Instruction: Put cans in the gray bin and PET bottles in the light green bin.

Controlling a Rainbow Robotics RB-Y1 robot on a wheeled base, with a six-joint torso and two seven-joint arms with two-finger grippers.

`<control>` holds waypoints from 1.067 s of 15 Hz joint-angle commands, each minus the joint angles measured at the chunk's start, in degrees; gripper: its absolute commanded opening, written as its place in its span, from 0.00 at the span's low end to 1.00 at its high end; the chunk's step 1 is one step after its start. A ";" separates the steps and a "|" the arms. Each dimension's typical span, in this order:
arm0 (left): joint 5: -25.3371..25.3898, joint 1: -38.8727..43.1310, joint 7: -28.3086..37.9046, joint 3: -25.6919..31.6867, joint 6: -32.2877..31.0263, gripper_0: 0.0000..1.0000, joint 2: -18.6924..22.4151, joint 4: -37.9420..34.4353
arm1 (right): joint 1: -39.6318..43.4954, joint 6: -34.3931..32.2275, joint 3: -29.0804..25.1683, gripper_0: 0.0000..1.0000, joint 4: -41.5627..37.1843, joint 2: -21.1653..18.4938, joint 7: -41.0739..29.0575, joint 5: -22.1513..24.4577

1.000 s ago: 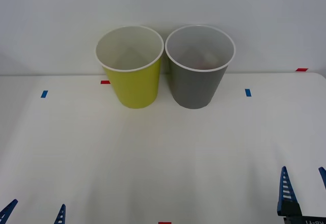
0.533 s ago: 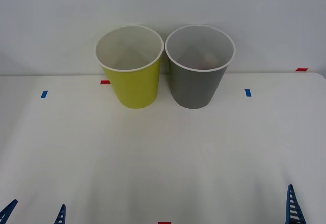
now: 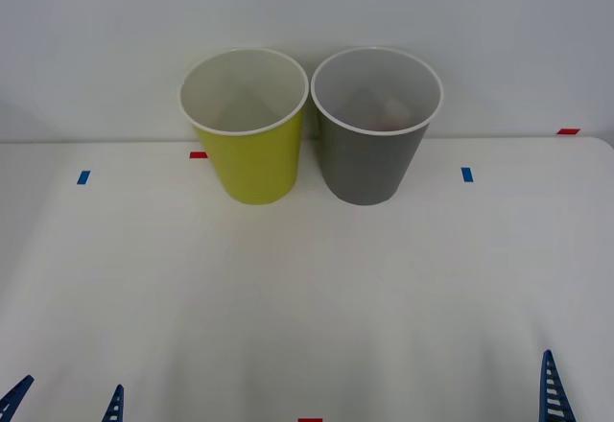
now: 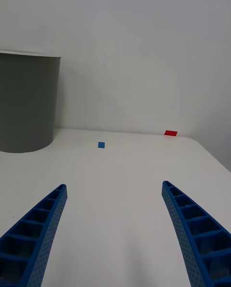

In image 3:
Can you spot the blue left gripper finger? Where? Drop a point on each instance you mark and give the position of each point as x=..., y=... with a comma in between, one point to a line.
x=16, y=395
x=115, y=407

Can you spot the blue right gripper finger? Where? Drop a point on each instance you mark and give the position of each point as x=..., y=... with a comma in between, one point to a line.
x=554, y=393

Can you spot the red drink can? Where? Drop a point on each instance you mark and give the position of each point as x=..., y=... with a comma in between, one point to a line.
x=386, y=123

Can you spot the yellow-green plastic waste bin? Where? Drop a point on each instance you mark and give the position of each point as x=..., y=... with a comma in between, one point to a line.
x=259, y=163

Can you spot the grey plastic waste bin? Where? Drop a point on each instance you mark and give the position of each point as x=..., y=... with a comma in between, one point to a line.
x=367, y=163

